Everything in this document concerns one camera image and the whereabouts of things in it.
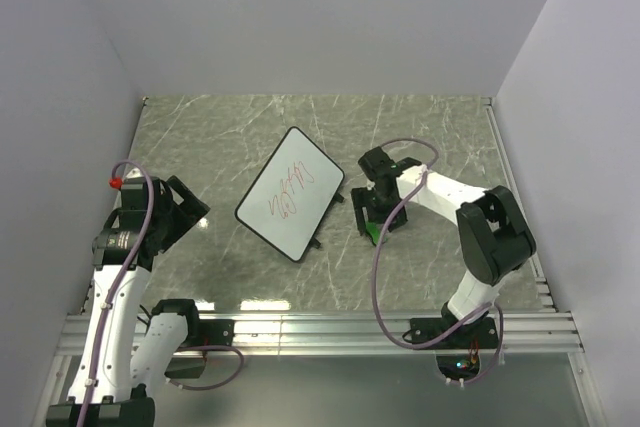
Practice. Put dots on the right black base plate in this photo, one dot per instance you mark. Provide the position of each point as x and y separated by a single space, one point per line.
482 334

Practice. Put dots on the white board black frame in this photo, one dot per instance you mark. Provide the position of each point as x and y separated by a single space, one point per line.
288 200

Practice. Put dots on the aluminium rail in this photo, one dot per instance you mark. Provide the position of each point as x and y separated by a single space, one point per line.
542 285
358 333

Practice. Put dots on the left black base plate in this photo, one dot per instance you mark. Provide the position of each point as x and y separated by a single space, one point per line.
218 332

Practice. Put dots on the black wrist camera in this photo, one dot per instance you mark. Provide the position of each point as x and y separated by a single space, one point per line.
134 194
375 164

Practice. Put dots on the aluminium front rail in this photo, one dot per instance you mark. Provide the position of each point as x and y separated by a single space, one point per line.
358 333

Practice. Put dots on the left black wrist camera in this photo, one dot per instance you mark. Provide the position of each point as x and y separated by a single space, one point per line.
134 194

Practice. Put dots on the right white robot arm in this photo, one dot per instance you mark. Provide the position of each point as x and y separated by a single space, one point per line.
494 236

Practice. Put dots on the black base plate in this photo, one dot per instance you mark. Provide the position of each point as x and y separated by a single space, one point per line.
482 334
218 332

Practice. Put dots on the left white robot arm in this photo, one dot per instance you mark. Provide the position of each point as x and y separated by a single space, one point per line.
117 377

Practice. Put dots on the aluminium right side rail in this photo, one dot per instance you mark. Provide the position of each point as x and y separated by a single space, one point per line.
542 285

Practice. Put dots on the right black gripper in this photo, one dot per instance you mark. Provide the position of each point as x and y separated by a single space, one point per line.
361 198

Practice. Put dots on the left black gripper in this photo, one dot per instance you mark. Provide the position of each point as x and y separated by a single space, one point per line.
190 207

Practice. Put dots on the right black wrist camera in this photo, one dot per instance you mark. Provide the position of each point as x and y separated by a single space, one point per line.
375 164

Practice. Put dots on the green whiteboard eraser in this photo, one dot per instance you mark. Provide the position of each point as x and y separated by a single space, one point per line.
372 232

